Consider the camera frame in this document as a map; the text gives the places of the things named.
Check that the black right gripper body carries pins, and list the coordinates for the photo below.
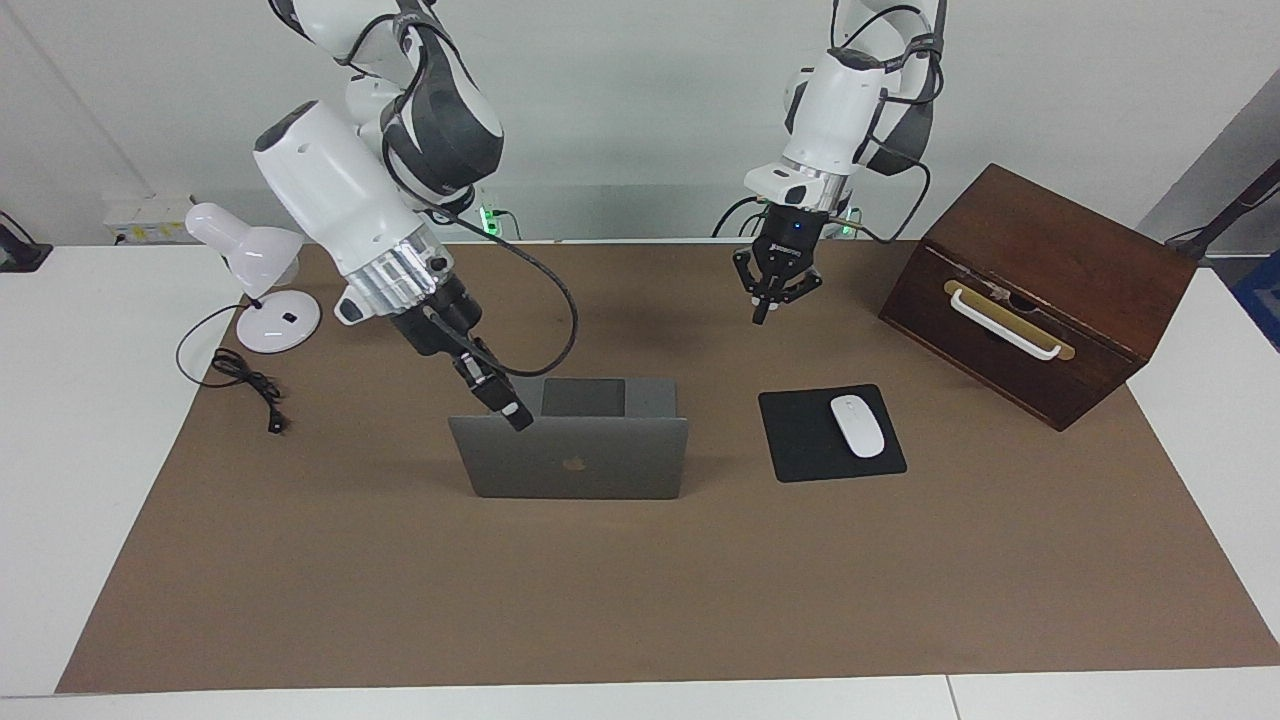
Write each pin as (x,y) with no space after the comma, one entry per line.
(435,320)

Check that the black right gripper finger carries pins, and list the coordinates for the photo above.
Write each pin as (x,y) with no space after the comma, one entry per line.
(505,385)
(490,395)

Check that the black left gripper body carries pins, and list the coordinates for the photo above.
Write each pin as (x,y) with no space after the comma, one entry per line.
(788,245)

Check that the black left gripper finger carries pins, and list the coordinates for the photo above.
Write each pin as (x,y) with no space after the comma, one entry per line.
(805,286)
(760,300)

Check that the grey aluminium laptop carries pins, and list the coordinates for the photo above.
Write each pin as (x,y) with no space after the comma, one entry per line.
(580,460)

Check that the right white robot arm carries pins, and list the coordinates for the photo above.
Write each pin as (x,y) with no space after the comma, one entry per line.
(340,200)

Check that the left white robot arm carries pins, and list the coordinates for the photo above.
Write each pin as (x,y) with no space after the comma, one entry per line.
(840,110)

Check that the black mouse pad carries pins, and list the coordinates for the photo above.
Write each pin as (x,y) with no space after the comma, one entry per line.
(800,440)

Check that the white computer mouse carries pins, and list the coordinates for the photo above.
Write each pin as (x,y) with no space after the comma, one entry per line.
(858,427)

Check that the white desk lamp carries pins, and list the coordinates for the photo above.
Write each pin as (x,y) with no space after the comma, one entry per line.
(265,260)

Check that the brown table mat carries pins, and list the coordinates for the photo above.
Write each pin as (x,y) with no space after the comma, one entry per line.
(640,590)

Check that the dark brown wooden box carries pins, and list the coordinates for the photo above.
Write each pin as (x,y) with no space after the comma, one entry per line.
(1060,250)

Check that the white power strip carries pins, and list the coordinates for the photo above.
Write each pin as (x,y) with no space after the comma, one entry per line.
(150,215)

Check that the black stand base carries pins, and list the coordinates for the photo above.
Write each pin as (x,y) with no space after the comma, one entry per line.
(20,255)

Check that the black slanted pole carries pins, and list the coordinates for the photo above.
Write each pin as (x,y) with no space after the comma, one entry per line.
(1235,210)

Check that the blue crate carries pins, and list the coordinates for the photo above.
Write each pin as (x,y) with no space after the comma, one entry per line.
(1262,305)

